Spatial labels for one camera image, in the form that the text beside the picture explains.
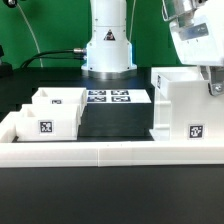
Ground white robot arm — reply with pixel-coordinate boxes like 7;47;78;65
82;0;224;96

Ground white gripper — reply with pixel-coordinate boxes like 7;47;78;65
162;0;224;96

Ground white drawer cabinet box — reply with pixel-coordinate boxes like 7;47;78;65
150;67;224;141

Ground white drawer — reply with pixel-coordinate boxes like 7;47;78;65
32;87;87;113
16;104;81;141

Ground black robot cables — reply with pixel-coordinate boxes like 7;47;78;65
19;48;88;69

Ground white marker tag sheet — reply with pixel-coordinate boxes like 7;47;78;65
87;89;151;104

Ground white thin cable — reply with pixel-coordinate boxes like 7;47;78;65
15;1;44;68

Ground white U-shaped fence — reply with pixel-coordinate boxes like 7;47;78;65
0;112;224;168

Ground black device at left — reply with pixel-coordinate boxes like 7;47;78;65
0;45;13;78

